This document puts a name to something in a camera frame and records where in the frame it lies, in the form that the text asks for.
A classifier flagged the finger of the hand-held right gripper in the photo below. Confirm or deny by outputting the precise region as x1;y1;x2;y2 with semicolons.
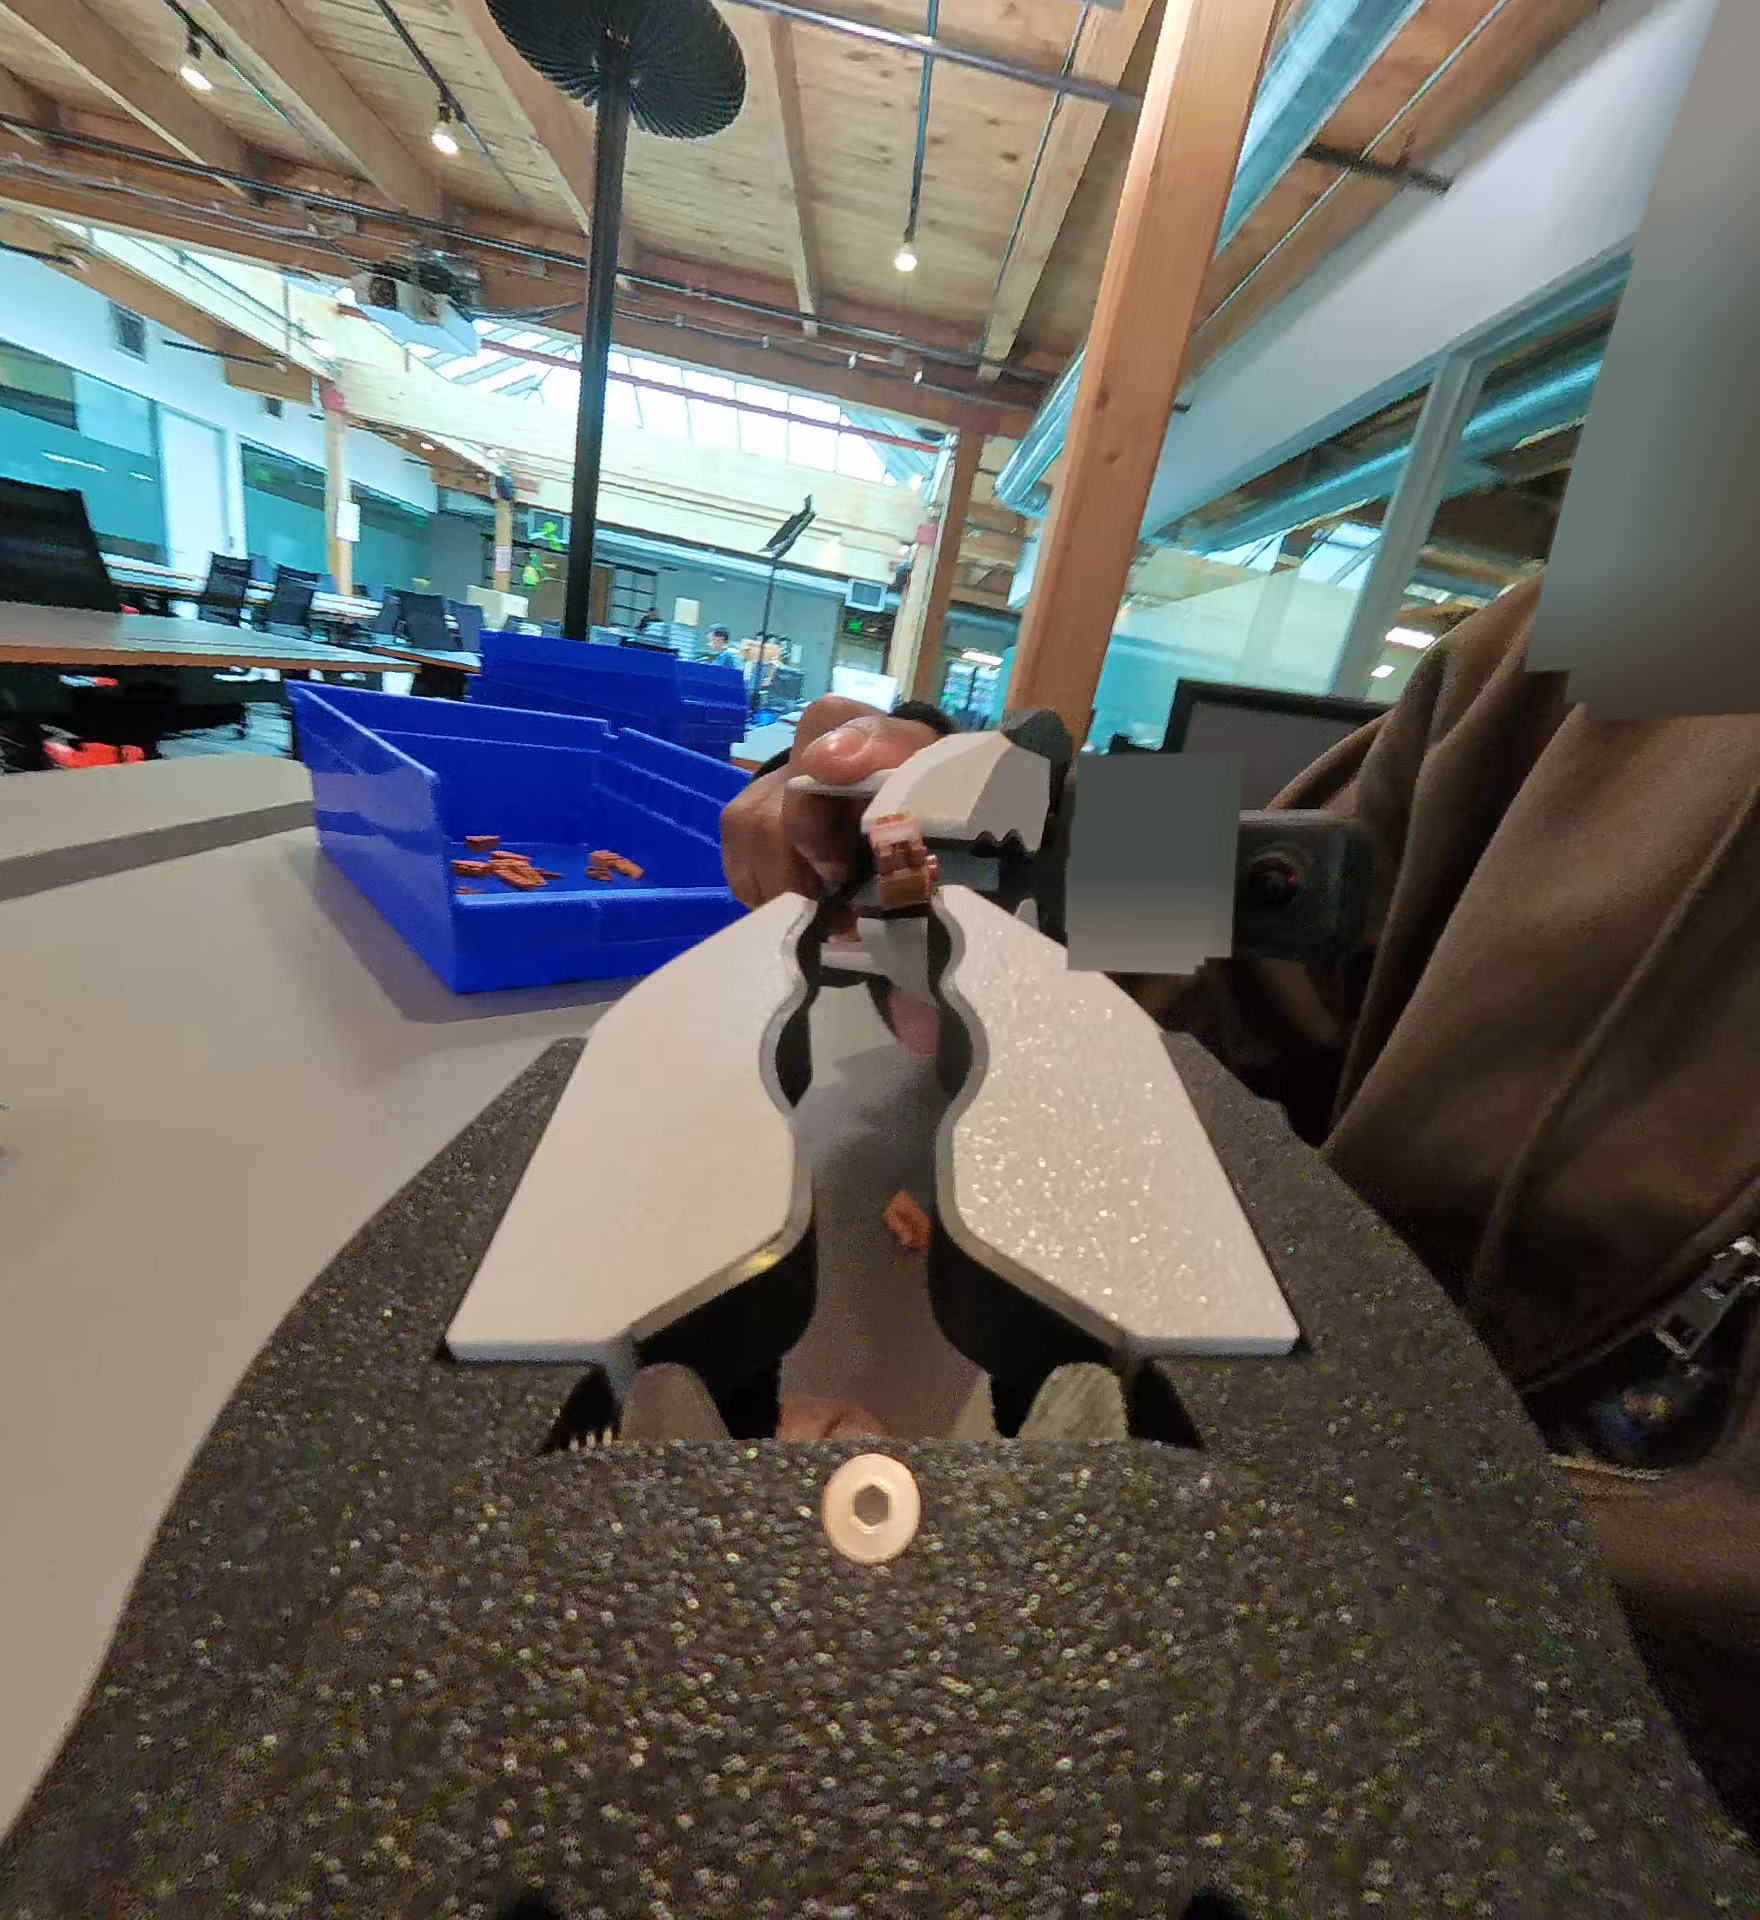
791;730;1057;872

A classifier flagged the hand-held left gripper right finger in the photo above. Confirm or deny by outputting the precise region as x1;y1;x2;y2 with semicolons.
926;881;1305;1368

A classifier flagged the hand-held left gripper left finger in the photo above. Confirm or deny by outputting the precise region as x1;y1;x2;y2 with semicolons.
442;893;821;1372

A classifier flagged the heap of orange bricks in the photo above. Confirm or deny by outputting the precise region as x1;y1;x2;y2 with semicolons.
449;840;651;897

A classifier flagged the blue plastic bin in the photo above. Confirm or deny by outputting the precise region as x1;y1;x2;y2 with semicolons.
285;679;761;999

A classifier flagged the grey desk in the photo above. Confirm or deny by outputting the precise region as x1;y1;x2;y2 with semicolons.
0;744;821;1920

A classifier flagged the black computer monitor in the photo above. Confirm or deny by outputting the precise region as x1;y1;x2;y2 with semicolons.
1159;679;1392;817

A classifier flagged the stack of blue bins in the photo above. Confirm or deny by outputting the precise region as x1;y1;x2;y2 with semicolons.
467;624;755;761

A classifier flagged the person's dark jacket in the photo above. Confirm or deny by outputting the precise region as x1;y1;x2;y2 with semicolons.
1136;570;1760;1920

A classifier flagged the black pole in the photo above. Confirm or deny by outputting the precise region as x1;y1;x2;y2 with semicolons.
486;0;749;642

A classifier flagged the wooden office table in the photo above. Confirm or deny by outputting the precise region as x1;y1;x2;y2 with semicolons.
0;589;492;789

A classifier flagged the wooden post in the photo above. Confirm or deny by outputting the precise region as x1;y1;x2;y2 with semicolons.
1001;0;1280;744

